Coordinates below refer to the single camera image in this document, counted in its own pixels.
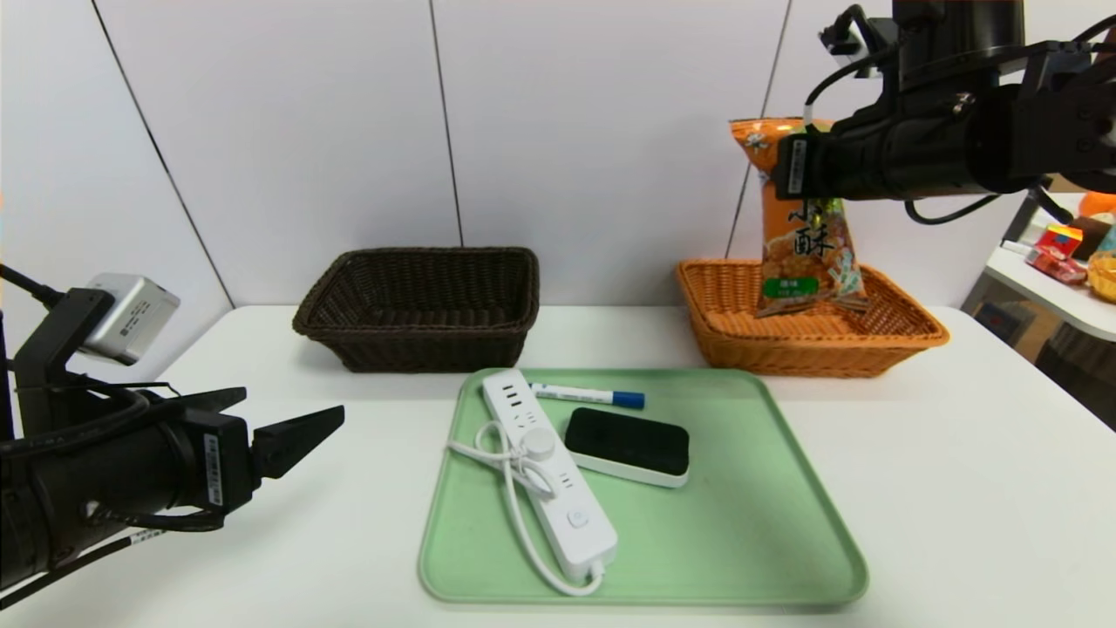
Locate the dark brown block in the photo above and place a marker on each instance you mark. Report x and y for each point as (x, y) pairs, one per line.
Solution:
(1092, 234)

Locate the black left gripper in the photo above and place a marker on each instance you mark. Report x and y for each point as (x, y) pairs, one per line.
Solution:
(220, 464)

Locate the black and white board eraser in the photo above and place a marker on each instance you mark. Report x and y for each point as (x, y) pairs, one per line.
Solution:
(623, 440)

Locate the white marker with blue cap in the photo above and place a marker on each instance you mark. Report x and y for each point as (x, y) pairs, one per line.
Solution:
(584, 394)

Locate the black chair back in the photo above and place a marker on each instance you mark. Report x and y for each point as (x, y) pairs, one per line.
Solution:
(1024, 222)

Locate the white side table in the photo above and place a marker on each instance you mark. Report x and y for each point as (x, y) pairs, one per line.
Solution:
(1046, 301)

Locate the red snack packet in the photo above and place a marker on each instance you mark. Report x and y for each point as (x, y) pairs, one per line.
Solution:
(1055, 268)

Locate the teal packet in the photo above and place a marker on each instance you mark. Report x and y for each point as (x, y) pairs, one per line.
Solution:
(1108, 241)

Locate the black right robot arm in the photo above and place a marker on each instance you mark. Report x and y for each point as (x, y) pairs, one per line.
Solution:
(1046, 113)

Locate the orange wicker basket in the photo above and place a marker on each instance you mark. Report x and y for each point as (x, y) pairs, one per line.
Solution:
(811, 349)

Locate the dark brown wicker basket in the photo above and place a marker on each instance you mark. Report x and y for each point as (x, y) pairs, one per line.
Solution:
(418, 349)

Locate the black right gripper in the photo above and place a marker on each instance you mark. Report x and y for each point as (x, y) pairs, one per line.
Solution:
(799, 166)

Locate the black left camera bracket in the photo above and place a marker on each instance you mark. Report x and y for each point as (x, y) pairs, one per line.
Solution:
(57, 349)

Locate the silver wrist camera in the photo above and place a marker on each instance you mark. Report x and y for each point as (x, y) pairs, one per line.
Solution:
(876, 39)
(131, 318)

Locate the light green plastic tray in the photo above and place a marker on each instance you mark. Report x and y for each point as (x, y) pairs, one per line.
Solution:
(697, 523)

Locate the orange ball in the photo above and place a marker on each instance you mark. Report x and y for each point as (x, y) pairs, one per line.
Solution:
(1100, 206)

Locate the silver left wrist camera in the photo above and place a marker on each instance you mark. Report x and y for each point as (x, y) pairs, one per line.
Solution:
(131, 318)

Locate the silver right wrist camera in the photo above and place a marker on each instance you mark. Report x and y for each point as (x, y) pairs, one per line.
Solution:
(876, 39)

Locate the orange snack bag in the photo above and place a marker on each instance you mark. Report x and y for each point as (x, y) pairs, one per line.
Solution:
(802, 253)

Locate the box under side table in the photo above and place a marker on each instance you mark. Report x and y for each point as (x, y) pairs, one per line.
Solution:
(998, 323)

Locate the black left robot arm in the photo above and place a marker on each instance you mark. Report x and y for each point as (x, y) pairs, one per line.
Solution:
(44, 523)

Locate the red and yellow box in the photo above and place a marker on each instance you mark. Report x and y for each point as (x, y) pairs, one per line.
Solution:
(1059, 240)

